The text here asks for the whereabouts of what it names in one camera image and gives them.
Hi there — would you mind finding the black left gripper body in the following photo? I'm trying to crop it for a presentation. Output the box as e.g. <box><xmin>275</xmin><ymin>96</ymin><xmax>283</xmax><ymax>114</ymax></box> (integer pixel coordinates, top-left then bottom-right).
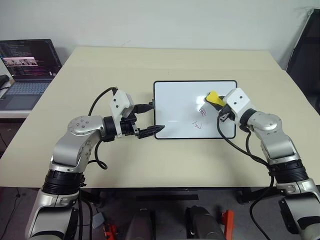
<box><xmin>119</xmin><ymin>110</ymin><xmax>140</xmax><ymax>137</ymax></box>

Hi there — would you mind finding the black-framed small whiteboard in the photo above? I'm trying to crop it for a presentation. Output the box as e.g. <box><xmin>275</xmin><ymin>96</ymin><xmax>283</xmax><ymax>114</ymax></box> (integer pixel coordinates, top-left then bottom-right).
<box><xmin>152</xmin><ymin>79</ymin><xmax>238</xmax><ymax>141</ymax></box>

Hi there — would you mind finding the grey foot pedal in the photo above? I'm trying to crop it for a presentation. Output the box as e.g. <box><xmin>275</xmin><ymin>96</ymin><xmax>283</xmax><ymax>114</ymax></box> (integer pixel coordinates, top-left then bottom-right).
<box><xmin>91</xmin><ymin>219</ymin><xmax>105</xmax><ymax>236</ymax></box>

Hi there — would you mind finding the orange bracket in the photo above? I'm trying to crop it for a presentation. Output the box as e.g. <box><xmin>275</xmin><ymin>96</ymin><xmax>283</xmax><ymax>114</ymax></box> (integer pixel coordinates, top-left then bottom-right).
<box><xmin>103</xmin><ymin>223</ymin><xmax>119</xmax><ymax>240</ymax></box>
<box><xmin>220</xmin><ymin>209</ymin><xmax>236</xmax><ymax>240</ymax></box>

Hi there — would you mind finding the black table frame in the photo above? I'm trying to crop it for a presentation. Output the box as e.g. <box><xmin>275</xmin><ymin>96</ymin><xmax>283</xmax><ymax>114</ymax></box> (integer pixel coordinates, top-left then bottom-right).
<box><xmin>81</xmin><ymin>186</ymin><xmax>255</xmax><ymax>205</ymax></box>

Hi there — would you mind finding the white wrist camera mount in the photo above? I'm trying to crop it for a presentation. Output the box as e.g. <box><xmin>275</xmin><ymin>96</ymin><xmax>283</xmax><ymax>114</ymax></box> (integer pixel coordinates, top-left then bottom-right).
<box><xmin>109</xmin><ymin>88</ymin><xmax>135</xmax><ymax>138</ymax></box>
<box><xmin>223</xmin><ymin>87</ymin><xmax>252</xmax><ymax>123</ymax></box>

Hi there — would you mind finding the dark rounded shape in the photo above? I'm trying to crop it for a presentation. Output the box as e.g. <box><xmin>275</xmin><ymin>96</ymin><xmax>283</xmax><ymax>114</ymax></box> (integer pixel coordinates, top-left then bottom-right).
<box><xmin>124</xmin><ymin>207</ymin><xmax>156</xmax><ymax>240</ymax></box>
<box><xmin>184</xmin><ymin>204</ymin><xmax>224</xmax><ymax>240</ymax></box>

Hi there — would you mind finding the open grey laptop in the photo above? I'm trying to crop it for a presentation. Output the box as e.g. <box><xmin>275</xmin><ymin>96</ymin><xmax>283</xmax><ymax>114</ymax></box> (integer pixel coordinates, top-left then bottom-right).
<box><xmin>0</xmin><ymin>38</ymin><xmax>63</xmax><ymax>111</ymax></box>

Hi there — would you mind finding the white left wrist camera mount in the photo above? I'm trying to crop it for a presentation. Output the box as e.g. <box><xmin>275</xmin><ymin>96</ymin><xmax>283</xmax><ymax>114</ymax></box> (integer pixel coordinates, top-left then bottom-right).
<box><xmin>109</xmin><ymin>88</ymin><xmax>135</xmax><ymax>138</ymax></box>

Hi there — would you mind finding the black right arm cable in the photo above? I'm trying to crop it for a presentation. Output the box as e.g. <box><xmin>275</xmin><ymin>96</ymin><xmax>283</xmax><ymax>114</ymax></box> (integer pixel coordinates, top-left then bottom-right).
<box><xmin>216</xmin><ymin>109</ymin><xmax>276</xmax><ymax>235</ymax></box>

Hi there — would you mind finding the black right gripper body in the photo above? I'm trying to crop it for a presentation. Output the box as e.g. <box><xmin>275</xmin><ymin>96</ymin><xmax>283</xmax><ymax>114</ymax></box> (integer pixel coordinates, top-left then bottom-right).
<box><xmin>217</xmin><ymin>104</ymin><xmax>236</xmax><ymax>124</ymax></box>

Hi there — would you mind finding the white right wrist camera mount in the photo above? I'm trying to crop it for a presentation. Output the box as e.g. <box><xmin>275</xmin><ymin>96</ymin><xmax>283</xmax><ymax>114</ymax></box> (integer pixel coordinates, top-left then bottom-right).
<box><xmin>223</xmin><ymin>87</ymin><xmax>252</xmax><ymax>123</ymax></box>

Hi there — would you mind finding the yellow whiteboard eraser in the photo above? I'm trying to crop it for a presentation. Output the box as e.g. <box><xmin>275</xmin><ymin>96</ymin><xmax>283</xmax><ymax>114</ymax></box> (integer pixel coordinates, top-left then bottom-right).
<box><xmin>205</xmin><ymin>90</ymin><xmax>225</xmax><ymax>107</ymax></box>

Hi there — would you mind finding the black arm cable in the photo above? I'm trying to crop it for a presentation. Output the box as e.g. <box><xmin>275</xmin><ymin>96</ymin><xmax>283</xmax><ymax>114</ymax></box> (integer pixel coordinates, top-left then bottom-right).
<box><xmin>216</xmin><ymin>109</ymin><xmax>276</xmax><ymax>235</ymax></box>
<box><xmin>87</xmin><ymin>86</ymin><xmax>119</xmax><ymax>171</ymax></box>

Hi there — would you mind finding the black chair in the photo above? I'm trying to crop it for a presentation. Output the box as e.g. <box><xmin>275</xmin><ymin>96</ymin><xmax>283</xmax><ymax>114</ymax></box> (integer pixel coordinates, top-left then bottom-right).
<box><xmin>286</xmin><ymin>8</ymin><xmax>320</xmax><ymax>114</ymax></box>

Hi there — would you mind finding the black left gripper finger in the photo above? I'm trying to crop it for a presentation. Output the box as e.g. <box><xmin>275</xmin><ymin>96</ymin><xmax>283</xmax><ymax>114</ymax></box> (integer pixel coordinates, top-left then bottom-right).
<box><xmin>133</xmin><ymin>103</ymin><xmax>155</xmax><ymax>115</ymax></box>
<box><xmin>137</xmin><ymin>124</ymin><xmax>166</xmax><ymax>140</ymax></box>

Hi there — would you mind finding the black object beside laptop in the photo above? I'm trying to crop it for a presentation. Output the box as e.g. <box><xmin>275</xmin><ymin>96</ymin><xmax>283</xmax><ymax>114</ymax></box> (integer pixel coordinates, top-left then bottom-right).
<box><xmin>0</xmin><ymin>74</ymin><xmax>11</xmax><ymax>91</ymax></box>

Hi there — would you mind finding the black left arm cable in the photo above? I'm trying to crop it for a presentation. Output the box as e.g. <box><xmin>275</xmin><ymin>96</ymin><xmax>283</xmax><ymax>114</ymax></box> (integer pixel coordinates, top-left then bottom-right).
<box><xmin>87</xmin><ymin>86</ymin><xmax>119</xmax><ymax>171</ymax></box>

